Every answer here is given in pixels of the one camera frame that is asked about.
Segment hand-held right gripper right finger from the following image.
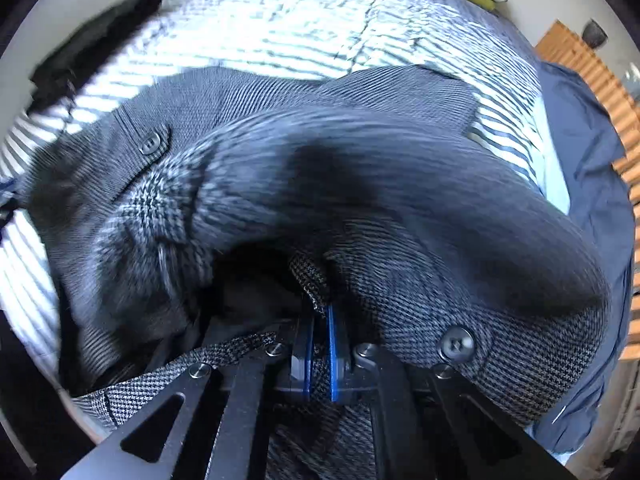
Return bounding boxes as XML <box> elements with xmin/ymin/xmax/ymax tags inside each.
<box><xmin>327</xmin><ymin>305</ymin><xmax>577</xmax><ymax>480</ymax></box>

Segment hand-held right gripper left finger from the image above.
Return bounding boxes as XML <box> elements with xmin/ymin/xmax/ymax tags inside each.
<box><xmin>62</xmin><ymin>317</ymin><xmax>316</xmax><ymax>480</ymax></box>

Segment grey houndstooth pants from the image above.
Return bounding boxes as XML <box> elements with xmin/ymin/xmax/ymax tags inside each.
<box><xmin>15</xmin><ymin>64</ymin><xmax>613</xmax><ymax>480</ymax></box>

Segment light blue cloth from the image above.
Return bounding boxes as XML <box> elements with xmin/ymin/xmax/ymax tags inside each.
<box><xmin>529</xmin><ymin>94</ymin><xmax>572</xmax><ymax>217</ymax></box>

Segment navy blue cloth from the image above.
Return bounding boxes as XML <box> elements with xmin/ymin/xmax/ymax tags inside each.
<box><xmin>530</xmin><ymin>60</ymin><xmax>638</xmax><ymax>456</ymax></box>

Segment blue white striped bed sheet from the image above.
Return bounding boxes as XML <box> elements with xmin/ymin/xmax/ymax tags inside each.
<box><xmin>0</xmin><ymin>0</ymin><xmax>573</xmax><ymax>396</ymax></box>

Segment dark cloth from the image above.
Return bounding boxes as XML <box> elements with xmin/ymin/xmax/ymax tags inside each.
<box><xmin>27</xmin><ymin>0</ymin><xmax>166</xmax><ymax>113</ymax></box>

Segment dark round pot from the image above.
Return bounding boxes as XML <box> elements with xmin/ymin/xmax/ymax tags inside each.
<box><xmin>582</xmin><ymin>18</ymin><xmax>609</xmax><ymax>49</ymax></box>

